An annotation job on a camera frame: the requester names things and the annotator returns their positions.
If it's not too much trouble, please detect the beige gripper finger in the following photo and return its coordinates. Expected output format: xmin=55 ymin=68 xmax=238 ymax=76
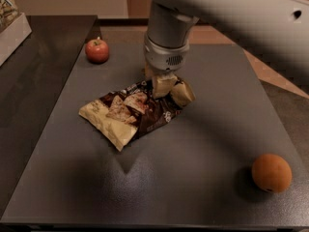
xmin=152 ymin=72 xmax=178 ymax=99
xmin=170 ymin=80 xmax=195 ymax=107

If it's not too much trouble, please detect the brown sea salt chip bag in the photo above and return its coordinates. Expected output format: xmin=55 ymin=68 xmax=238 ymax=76
xmin=78 ymin=81 xmax=182 ymax=152

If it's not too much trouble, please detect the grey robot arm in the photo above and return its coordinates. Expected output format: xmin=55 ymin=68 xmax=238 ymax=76
xmin=144 ymin=0 xmax=309 ymax=92

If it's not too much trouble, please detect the red apple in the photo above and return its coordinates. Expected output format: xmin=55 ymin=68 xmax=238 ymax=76
xmin=85 ymin=37 xmax=109 ymax=64

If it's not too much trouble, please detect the orange fruit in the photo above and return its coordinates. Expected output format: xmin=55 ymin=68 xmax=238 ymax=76
xmin=251 ymin=154 xmax=293 ymax=193

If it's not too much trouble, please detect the white box with snacks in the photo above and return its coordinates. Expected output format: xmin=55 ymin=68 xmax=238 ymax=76
xmin=0 ymin=0 xmax=32 ymax=66

